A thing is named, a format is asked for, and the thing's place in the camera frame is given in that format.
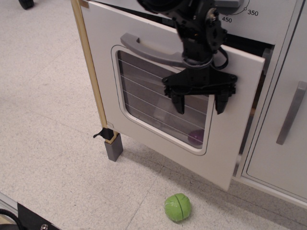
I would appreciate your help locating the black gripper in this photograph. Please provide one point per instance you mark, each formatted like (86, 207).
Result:
(207, 81)

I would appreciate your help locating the silver cabinet door handle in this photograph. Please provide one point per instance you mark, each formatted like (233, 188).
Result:
(292, 112)

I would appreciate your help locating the white toy kitchen cabinet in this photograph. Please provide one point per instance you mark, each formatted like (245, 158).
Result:
(260, 27)

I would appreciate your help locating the purple toy eggplant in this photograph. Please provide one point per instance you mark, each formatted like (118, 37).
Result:
(196, 137)

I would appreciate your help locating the black caster wheel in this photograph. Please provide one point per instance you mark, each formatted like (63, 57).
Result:
(26, 4)

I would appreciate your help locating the green toy cabbage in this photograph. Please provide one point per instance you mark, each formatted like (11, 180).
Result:
(177, 207)

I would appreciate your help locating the grey cabinet leg foot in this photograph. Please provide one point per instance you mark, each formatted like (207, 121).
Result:
(115, 149)

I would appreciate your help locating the white right cabinet door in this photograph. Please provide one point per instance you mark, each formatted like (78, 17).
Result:
(284, 167)

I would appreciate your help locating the white oven door with window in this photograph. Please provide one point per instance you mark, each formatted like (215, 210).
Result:
(134, 58)

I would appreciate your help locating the black base plate with screw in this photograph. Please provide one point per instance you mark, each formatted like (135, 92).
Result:
(32, 221)

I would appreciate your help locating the grey oven door handle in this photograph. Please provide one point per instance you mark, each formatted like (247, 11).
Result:
(132, 43)

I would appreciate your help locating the grey temperature dial knob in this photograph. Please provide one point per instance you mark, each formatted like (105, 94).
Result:
(234, 4)

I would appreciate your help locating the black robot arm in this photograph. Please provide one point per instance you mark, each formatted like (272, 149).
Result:
(199, 28)

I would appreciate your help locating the aluminium frame rail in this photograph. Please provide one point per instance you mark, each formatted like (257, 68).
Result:
(10, 205)

